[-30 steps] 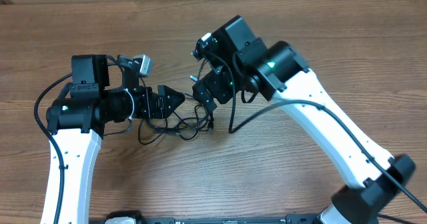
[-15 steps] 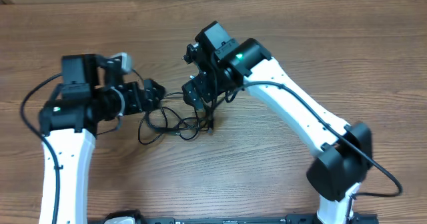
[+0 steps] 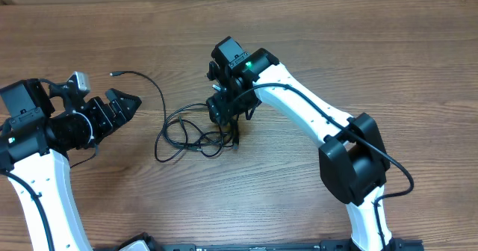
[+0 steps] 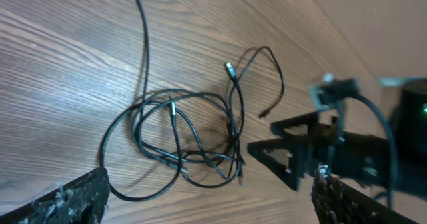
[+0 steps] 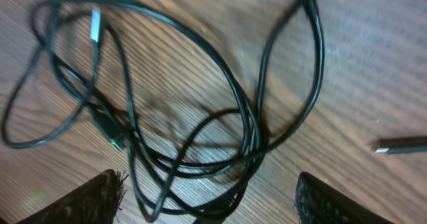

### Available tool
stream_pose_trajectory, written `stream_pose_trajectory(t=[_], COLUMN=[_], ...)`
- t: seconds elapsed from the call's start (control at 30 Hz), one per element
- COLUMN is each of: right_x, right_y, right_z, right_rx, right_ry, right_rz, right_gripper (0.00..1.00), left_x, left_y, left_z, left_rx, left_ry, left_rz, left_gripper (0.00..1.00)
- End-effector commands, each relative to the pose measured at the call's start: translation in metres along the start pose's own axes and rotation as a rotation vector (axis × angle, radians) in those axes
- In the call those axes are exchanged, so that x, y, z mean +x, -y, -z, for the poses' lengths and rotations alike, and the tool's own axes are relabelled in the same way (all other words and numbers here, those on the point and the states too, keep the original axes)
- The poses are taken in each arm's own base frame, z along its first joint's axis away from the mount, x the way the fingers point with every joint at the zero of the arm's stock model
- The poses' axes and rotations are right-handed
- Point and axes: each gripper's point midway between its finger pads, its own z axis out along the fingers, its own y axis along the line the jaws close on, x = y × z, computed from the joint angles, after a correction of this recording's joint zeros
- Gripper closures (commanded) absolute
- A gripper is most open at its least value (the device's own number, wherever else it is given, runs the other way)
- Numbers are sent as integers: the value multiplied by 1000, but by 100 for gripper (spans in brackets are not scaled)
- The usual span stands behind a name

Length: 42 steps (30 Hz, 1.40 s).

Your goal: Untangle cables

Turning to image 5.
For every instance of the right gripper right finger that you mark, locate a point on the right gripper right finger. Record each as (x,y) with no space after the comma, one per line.
(318,203)

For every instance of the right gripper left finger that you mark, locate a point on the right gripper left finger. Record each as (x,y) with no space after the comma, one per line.
(95,202)

